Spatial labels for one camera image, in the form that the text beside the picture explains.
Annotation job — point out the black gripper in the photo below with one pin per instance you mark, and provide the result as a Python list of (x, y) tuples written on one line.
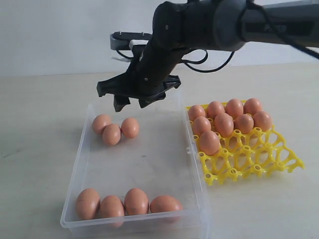
[(147, 77)]

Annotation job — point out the brown egg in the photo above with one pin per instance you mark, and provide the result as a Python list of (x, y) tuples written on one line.
[(234, 108), (209, 143), (224, 124), (196, 111), (165, 203), (130, 127), (136, 202), (252, 106), (214, 108), (262, 120), (87, 204), (100, 122), (111, 134), (112, 206), (200, 125), (244, 123)]

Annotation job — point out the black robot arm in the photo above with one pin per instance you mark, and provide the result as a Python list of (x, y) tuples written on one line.
[(221, 25)]

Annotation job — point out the clear plastic container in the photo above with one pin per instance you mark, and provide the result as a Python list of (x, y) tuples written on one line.
[(161, 160)]

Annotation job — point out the yellow plastic egg tray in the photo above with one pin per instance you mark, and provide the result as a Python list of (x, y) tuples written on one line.
[(258, 152)]

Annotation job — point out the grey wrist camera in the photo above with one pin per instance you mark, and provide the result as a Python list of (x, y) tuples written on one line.
[(120, 40)]

